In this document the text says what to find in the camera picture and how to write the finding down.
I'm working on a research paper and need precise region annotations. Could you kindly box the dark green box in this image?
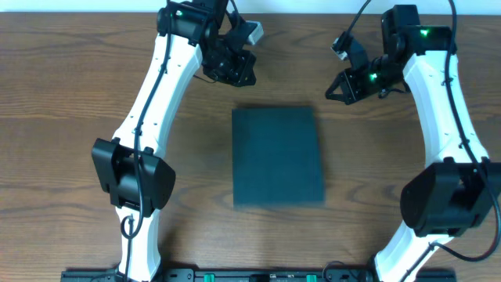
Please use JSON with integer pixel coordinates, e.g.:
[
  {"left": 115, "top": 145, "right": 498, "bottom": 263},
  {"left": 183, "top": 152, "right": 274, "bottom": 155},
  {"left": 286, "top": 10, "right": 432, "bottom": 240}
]
[{"left": 232, "top": 107, "right": 325, "bottom": 208}]

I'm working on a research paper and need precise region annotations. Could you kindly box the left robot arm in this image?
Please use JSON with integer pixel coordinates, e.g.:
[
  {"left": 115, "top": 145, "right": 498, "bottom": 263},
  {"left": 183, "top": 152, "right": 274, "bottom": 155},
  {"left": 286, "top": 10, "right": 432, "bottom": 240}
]
[{"left": 92, "top": 0, "right": 264, "bottom": 281}]

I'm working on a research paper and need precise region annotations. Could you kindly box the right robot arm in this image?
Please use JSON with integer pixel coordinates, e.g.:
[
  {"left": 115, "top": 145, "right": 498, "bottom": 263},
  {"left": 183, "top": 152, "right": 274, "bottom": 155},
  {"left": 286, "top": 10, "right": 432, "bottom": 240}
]
[{"left": 326, "top": 5, "right": 500, "bottom": 281}]

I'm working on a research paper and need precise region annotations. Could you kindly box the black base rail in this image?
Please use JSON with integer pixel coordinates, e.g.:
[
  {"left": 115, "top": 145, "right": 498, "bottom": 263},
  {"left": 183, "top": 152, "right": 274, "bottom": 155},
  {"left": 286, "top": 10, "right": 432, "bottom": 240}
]
[{"left": 60, "top": 268, "right": 457, "bottom": 282}]

